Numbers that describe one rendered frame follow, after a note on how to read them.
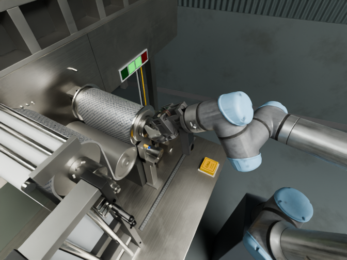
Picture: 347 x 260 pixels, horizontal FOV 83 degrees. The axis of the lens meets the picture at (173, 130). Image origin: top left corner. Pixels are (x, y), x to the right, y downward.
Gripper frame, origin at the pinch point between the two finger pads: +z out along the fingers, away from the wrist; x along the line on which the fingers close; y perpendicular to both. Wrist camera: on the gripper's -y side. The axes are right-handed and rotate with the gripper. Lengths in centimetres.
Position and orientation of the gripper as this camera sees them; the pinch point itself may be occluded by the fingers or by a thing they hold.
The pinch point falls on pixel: (152, 134)
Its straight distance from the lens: 68.1
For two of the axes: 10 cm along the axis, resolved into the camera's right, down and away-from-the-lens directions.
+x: -4.7, 6.7, -5.7
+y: -5.7, -7.3, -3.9
